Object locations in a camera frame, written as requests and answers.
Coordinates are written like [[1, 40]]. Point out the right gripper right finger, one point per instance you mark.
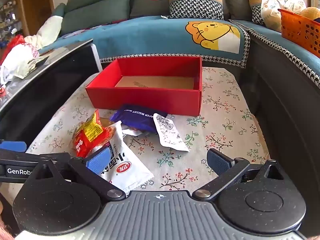
[[229, 172]]

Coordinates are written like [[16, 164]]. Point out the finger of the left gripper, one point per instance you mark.
[[18, 146]]

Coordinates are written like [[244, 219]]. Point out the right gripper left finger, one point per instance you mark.
[[89, 169]]

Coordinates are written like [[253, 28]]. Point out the white noodle snack packet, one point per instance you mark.
[[125, 170]]

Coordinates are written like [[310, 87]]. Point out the red yellow snack packet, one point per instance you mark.
[[91, 134]]

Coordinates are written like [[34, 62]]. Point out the white printed sauce packet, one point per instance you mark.
[[168, 133]]

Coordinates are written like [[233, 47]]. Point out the purple wafer biscuit packet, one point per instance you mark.
[[137, 117]]

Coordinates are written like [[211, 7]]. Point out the red cardboard box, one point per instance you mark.
[[172, 84]]

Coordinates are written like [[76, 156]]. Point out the black glossy tv stand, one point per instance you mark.
[[29, 104]]

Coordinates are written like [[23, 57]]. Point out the floral tablecloth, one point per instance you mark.
[[225, 123]]

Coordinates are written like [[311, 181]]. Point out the white red plastic bag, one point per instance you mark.
[[18, 57]]

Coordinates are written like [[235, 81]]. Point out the white cloth on sofa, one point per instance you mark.
[[47, 34]]

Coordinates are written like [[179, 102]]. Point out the blue lion sofa cover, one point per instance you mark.
[[216, 41]]

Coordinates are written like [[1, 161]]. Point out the grey green sofa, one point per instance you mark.
[[288, 73]]

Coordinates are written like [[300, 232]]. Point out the orange plastic basket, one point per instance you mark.
[[300, 30]]

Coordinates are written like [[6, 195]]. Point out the white printed plastic bag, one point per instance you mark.
[[271, 15]]

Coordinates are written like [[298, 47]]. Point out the orange houndstooth pillow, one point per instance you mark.
[[256, 12], [199, 9]]

